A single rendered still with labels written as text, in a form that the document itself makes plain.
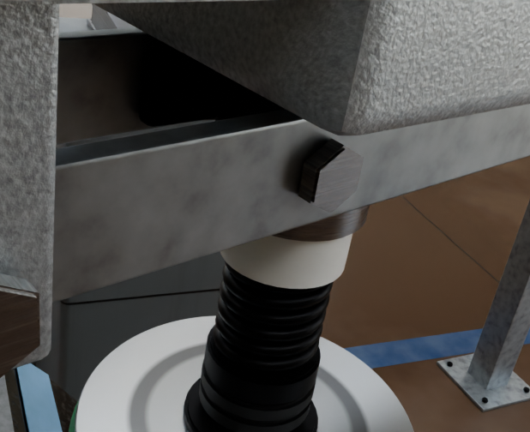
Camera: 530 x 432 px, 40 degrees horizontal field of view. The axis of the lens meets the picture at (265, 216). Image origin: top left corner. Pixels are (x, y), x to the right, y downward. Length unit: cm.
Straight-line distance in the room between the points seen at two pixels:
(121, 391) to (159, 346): 5
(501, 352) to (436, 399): 21
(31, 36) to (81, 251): 9
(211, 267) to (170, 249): 118
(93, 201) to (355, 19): 10
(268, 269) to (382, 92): 17
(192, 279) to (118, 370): 96
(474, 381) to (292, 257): 179
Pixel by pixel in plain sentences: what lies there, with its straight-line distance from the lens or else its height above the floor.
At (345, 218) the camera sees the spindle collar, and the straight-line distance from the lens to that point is 36.
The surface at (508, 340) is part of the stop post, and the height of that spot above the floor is 18.
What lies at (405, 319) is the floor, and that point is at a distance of 231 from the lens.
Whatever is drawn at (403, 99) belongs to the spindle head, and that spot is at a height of 118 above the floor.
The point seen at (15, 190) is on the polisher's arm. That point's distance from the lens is 19.
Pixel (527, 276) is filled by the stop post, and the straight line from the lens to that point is 194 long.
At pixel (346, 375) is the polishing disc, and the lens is 53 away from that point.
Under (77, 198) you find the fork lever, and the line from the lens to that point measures 23.
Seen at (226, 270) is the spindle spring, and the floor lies 103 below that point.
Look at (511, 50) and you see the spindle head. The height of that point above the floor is 119.
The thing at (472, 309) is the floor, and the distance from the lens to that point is 246.
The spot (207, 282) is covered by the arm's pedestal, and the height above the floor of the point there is 44.
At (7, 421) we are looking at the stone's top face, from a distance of 55.
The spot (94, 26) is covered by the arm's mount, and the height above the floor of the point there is 86.
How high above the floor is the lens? 125
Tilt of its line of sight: 28 degrees down
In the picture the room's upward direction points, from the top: 10 degrees clockwise
